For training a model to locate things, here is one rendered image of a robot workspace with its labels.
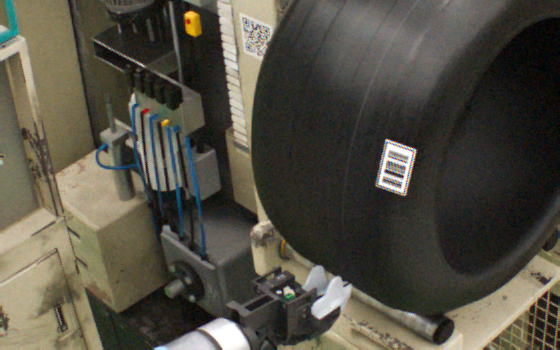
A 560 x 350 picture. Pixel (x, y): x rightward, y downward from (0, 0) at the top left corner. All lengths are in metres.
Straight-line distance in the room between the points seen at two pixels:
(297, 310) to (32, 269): 0.69
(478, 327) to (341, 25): 0.63
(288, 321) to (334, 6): 0.41
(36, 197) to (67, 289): 0.19
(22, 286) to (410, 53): 0.95
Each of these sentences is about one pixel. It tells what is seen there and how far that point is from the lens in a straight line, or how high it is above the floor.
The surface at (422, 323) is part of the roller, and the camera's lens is 1.77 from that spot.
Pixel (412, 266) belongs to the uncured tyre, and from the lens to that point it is 1.56.
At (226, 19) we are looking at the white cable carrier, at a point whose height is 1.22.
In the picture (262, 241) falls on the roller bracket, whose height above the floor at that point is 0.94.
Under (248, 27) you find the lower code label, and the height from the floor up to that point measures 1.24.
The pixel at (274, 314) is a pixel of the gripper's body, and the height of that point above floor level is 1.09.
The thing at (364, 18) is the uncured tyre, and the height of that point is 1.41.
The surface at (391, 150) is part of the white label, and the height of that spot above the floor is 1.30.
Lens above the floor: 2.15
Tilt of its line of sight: 36 degrees down
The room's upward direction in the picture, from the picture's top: 7 degrees counter-clockwise
